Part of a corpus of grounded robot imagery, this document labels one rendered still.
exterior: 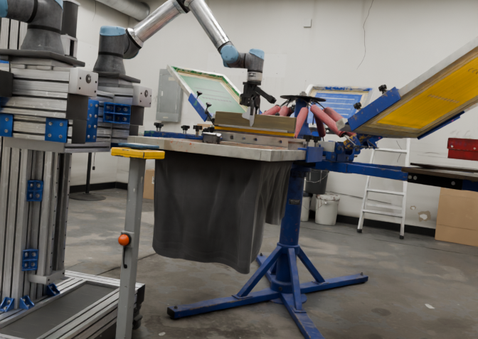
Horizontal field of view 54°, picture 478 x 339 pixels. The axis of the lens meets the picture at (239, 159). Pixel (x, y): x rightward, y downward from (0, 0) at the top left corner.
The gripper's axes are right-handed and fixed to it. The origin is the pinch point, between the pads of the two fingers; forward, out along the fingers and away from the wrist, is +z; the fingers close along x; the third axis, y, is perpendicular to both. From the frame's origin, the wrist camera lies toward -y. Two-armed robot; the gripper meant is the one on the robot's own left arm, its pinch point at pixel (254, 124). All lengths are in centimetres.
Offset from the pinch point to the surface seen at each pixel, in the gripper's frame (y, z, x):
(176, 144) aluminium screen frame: 7, 12, 60
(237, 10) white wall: 196, -171, -413
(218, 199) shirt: -7, 31, 50
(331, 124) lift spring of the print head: -25, -5, -61
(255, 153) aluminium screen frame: -24, 12, 60
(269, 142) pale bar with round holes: -1.3, 8.2, -22.1
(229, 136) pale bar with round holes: 21.6, 7.0, -22.1
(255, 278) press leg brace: 12, 93, -60
